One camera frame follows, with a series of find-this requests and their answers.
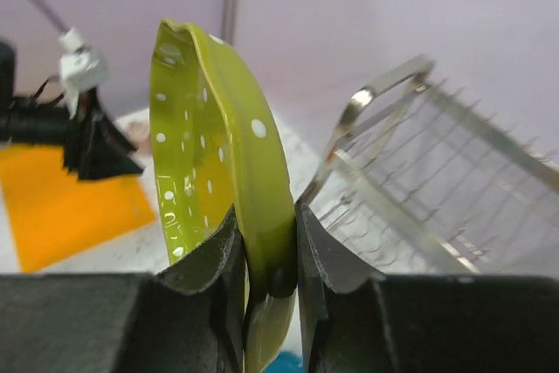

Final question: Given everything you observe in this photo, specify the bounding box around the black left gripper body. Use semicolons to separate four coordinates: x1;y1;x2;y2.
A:
61;87;112;181

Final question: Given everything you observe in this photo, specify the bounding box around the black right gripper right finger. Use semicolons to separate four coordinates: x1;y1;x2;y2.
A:
295;204;558;372

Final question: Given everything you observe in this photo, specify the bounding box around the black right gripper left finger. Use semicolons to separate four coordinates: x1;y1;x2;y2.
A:
1;211;245;372

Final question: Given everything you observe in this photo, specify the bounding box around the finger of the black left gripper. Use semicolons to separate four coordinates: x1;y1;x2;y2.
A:
93;110;143;179

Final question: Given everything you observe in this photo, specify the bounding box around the blue polka dot plate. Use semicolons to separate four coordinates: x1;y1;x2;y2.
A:
264;351;304;373

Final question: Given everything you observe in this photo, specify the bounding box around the green polka dot plate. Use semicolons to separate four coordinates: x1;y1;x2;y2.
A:
149;18;297;372

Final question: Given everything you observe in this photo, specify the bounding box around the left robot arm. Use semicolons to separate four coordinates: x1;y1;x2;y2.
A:
1;41;143;181

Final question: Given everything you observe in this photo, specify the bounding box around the stainless steel dish rack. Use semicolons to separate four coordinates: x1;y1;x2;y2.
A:
300;55;558;277

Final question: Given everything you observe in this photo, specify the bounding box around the small beige block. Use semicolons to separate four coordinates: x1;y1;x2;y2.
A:
126;121;152;155

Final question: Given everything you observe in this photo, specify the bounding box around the orange cutting mat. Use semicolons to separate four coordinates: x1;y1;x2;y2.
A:
1;146;155;273

